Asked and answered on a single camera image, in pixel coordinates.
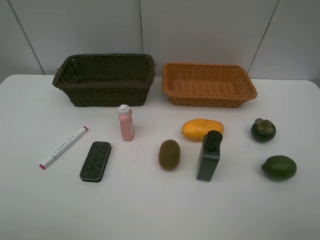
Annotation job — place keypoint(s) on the white marker red caps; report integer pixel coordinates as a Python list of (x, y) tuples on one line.
[(61, 149)]

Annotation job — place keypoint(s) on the pink bottle white cap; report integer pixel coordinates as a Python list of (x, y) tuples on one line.
[(126, 122)]

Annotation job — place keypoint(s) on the green lime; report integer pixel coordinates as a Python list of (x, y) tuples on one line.
[(279, 168)]

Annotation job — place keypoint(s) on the yellow mango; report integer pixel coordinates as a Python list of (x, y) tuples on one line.
[(196, 129)]

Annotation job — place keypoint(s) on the black felt board eraser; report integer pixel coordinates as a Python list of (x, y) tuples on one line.
[(95, 163)]

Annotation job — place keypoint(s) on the dark brown wicker basket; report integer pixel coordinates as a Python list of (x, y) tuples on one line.
[(106, 80)]

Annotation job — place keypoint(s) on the dark green mangosteen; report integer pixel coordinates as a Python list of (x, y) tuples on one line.
[(263, 130)]

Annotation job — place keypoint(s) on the dark green square bottle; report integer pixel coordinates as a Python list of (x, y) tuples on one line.
[(209, 155)]

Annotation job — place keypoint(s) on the orange wicker basket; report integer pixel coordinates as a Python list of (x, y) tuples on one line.
[(207, 85)]

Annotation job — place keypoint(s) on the brown kiwi fruit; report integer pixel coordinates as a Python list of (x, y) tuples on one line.
[(169, 155)]

